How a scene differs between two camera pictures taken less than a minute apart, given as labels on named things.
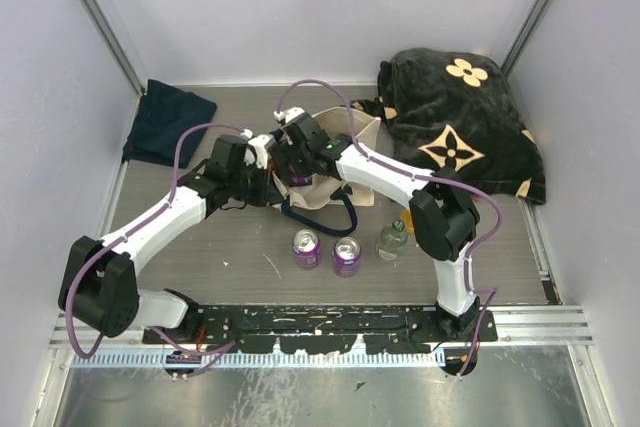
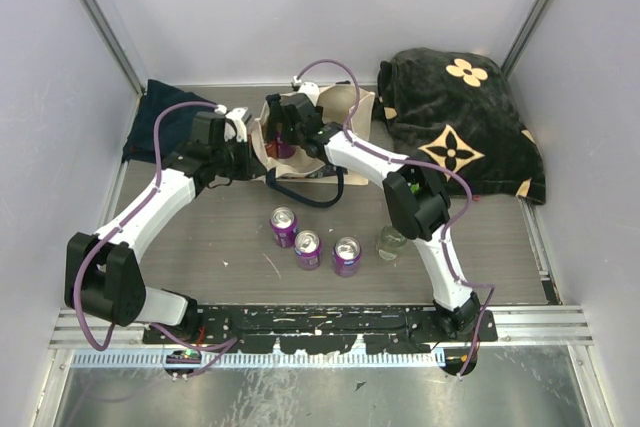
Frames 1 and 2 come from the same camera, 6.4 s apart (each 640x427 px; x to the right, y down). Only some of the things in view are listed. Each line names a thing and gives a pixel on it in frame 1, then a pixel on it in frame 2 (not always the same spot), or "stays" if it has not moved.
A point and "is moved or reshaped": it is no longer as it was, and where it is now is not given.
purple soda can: x=299 y=180 is moved or reshaped
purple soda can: x=346 y=252 stays
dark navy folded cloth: x=164 y=113 stays
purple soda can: x=307 y=249 stays
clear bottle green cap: x=392 y=240 stays
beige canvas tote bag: x=359 y=130 is moved or reshaped
